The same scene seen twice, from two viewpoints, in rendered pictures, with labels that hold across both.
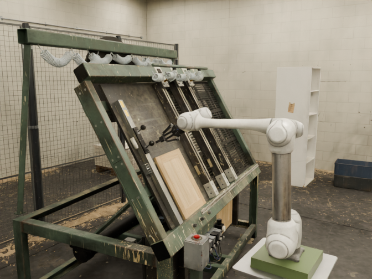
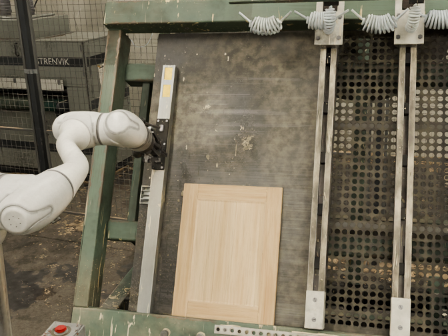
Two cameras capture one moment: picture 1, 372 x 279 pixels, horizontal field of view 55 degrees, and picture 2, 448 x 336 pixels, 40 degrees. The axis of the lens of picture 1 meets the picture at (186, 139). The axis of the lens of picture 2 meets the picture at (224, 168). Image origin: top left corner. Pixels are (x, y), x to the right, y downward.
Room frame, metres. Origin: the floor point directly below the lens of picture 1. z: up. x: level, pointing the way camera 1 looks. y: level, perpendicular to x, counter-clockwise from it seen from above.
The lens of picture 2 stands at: (2.19, -1.98, 2.10)
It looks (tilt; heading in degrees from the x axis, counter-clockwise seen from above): 18 degrees down; 79
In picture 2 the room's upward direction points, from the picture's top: 2 degrees counter-clockwise
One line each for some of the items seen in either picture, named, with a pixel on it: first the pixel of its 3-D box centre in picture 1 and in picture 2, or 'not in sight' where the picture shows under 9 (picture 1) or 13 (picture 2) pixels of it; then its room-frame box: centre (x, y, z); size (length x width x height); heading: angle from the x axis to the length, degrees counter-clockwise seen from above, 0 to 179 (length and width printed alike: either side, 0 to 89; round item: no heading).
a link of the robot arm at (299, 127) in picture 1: (287, 128); (29, 205); (2.00, -0.58, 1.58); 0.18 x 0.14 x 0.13; 64
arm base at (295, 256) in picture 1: (287, 247); not in sight; (2.04, -0.63, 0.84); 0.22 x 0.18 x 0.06; 151
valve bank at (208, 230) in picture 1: (212, 242); not in sight; (2.40, -0.19, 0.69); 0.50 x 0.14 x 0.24; 154
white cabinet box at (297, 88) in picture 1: (296, 125); not in sight; (6.30, -1.98, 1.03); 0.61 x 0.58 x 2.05; 146
